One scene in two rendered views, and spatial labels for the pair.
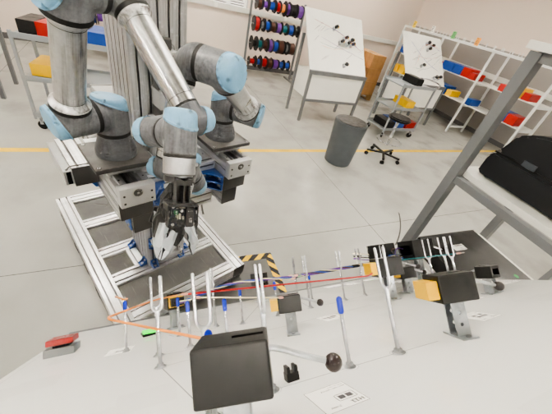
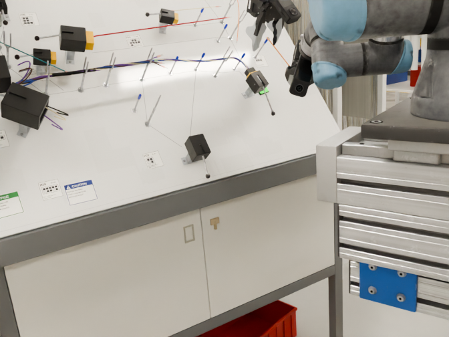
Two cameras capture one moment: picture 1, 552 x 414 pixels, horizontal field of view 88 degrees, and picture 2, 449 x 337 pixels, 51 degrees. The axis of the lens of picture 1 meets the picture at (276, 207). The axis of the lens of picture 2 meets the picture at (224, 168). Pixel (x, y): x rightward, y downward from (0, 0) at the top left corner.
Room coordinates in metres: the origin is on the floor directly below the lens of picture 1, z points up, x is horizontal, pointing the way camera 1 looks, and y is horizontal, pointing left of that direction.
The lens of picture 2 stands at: (1.94, 0.02, 1.29)
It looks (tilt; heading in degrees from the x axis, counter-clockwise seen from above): 17 degrees down; 178
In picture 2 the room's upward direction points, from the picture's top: 5 degrees counter-clockwise
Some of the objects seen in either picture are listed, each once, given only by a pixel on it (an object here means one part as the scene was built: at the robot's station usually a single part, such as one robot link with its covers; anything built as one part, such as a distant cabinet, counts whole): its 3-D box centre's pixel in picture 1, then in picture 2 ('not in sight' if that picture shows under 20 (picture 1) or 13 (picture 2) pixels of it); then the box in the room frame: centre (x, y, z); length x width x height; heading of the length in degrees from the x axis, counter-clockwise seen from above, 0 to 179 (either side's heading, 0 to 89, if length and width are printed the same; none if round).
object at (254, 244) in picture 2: not in sight; (274, 237); (0.48, 0.22, 0.60); 0.55 x 0.03 x 0.39; 119
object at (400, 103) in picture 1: (402, 106); not in sight; (5.81, -1.83, 0.54); 0.99 x 0.50 x 1.08; 124
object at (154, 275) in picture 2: not in sight; (120, 293); (0.75, -0.27, 0.60); 0.55 x 0.02 x 0.39; 119
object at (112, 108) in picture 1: (108, 112); not in sight; (0.94, 0.69, 1.33); 0.13 x 0.12 x 0.14; 154
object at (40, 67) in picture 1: (85, 80); not in sight; (3.07, 2.48, 0.54); 0.99 x 0.50 x 1.08; 114
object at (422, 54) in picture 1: (414, 81); not in sight; (6.98, -2.20, 0.83); 1.18 x 0.72 x 1.65; 123
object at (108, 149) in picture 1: (115, 140); not in sight; (0.95, 0.68, 1.21); 0.15 x 0.15 x 0.10
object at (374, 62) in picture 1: (350, 71); not in sight; (7.95, -0.92, 0.52); 1.21 x 0.82 x 1.04; 120
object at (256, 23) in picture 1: (273, 41); not in sight; (7.34, 1.05, 0.81); 1.29 x 0.55 x 1.62; 122
